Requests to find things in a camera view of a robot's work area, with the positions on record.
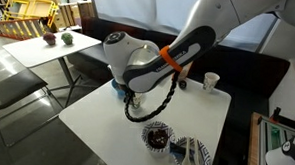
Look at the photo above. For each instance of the small dark blue packet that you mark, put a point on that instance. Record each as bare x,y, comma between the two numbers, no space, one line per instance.
176,150

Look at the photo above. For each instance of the white side table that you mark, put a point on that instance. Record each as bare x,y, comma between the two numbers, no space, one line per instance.
39,49

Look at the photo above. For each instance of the black chair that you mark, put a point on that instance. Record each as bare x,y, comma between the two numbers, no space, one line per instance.
10,86

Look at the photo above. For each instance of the patterned paper bowl with beans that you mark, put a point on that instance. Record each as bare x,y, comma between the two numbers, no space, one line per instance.
146,146

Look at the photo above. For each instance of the wooden cabinet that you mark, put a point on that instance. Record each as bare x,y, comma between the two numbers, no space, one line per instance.
65,17

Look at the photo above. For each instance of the orange striped ramp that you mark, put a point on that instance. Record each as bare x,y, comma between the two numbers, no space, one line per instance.
16,28

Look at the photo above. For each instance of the coffee beans in bowl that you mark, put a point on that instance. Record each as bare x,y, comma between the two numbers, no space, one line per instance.
157,138

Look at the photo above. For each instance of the black bench seat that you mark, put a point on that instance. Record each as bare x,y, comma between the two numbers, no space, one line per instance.
248,67

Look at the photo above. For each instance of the paper cup with colourful candies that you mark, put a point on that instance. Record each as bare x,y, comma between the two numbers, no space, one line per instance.
211,81

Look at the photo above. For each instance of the white plastic fork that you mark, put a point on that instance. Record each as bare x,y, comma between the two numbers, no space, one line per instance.
196,154

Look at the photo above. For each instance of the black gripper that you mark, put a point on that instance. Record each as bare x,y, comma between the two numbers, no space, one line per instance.
128,95

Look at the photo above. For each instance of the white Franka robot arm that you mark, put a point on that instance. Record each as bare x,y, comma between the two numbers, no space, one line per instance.
196,34

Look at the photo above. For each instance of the paper cup with coffee beans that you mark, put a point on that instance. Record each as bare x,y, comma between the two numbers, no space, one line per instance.
138,100

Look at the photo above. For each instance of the red purple fruit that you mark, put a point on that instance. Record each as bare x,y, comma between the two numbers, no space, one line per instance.
49,38

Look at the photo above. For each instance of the blue plastic bowl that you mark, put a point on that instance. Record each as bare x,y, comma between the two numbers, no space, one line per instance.
116,87

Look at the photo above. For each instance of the patterned paper plate with cutlery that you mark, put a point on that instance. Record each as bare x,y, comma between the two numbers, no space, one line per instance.
204,158

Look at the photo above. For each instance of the white plastic spoon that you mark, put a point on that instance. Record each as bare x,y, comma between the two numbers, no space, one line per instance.
186,161

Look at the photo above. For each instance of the wooden frame with metal rails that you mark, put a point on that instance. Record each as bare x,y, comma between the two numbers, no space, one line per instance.
254,147

